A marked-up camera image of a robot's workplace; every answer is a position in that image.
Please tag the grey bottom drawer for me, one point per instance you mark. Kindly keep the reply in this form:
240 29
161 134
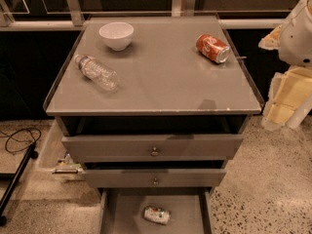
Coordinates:
122 211

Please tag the clear plastic water bottle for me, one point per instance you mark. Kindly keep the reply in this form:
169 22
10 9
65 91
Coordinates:
103 76

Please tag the grey drawer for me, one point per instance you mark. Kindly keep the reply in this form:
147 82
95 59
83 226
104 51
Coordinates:
122 211
154 178
148 148

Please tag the red cola can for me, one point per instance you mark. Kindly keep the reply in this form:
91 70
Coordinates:
212 48

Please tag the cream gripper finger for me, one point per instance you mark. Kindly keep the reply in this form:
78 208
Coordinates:
287 92
272 40

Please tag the grey drawer cabinet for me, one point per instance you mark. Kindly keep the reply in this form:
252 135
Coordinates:
166 88

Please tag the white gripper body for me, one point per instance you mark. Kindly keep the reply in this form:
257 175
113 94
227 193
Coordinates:
297 38

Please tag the white green 7up can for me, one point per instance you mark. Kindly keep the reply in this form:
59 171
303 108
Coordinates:
156 215

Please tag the white post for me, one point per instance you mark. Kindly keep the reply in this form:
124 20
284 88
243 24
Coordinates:
300 114

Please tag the metal window rail frame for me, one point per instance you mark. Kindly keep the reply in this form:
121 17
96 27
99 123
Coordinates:
57 14

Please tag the white ceramic bowl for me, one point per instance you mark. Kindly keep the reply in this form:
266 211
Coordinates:
117 35

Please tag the grey top drawer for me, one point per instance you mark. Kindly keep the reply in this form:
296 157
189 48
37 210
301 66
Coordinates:
148 148

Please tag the grey middle drawer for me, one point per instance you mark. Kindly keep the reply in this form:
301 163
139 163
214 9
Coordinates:
154 178

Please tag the black stand leg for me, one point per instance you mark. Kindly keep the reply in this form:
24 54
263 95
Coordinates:
12 180

